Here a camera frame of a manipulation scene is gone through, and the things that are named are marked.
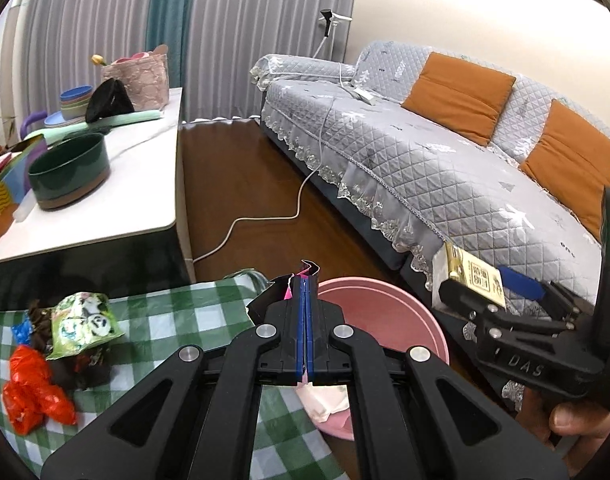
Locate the power strip on sofa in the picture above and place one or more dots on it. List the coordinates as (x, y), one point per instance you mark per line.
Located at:
(363, 95)

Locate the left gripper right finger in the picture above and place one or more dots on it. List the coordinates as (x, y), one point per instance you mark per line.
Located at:
(414, 417)

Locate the green panda snack packet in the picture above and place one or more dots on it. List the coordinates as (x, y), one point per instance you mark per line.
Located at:
(80, 322)

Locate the orange cushion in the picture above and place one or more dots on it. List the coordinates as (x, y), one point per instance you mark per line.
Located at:
(462, 96)
(571, 160)

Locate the grey curtains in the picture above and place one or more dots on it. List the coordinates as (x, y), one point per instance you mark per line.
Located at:
(46, 47)

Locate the black cap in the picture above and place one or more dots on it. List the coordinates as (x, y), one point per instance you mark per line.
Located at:
(108, 100)

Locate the clip lamp on stand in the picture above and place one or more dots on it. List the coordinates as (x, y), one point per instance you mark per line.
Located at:
(330, 20)

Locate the right hand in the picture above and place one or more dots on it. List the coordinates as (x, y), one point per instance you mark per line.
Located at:
(587, 421)

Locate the colourful storage box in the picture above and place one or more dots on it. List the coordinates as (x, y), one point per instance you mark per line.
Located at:
(14, 183)

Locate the stacked coloured bowls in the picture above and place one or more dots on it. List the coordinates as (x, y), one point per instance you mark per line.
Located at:
(74, 102)

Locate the teal curtain strip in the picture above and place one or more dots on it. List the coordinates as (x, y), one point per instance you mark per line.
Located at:
(166, 24)

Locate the white coffee table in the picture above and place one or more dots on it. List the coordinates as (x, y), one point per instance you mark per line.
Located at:
(127, 237)

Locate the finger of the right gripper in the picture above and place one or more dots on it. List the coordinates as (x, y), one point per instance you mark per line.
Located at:
(465, 299)
(522, 282)

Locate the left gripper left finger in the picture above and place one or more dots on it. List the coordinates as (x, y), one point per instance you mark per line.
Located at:
(194, 416)

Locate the yellow tissue pack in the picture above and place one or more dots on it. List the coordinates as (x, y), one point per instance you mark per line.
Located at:
(476, 275)

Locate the green checked tablecloth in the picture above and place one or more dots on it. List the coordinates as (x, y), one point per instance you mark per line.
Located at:
(287, 444)

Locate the orange cushion far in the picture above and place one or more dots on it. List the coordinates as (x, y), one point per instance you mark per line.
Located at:
(571, 160)

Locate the pink lace basket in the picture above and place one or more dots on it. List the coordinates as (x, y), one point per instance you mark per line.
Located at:
(145, 78)

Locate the grey quilted sofa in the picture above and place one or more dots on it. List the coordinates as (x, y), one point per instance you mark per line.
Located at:
(420, 184)

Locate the pink trash bin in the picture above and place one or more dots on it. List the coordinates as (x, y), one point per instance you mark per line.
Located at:
(396, 319)

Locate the orange cushion near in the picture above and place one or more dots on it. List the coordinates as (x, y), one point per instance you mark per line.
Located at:
(462, 96)

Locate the orange plastic bag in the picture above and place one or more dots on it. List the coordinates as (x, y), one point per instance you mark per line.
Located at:
(30, 396)

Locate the dark green round basin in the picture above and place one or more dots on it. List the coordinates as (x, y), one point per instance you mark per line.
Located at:
(69, 171)

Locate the dark brown wrapper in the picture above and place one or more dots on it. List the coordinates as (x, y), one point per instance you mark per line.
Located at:
(39, 316)

